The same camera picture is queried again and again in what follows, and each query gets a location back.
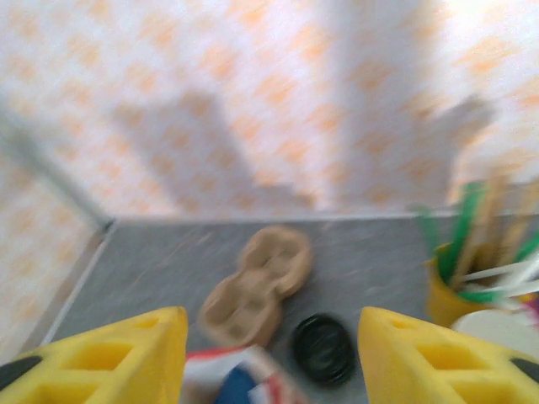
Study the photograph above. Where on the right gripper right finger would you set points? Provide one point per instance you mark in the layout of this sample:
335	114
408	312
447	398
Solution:
442	366

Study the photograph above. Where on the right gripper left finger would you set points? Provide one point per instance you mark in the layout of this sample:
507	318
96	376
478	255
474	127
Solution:
105	366

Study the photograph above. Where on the red paper gift bag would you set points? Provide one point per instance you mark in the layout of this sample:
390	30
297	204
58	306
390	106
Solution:
202	366

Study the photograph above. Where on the navy blue paper napkin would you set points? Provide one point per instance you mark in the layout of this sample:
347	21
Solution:
238	385

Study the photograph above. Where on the paper cup stack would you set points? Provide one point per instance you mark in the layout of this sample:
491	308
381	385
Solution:
484	322

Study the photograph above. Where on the yellow stirrer holder cup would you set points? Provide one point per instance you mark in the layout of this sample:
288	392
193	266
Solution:
442	303

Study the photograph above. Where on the white wrapped straw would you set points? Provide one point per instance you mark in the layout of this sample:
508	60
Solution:
497	272
505	287

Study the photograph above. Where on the black cup lid stack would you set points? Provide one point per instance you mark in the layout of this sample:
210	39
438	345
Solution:
324	349

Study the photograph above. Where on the green plastic stirrer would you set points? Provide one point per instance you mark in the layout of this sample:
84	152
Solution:
463	223

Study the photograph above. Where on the brown pulp cup carrier stack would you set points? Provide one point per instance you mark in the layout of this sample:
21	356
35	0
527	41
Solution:
252	294

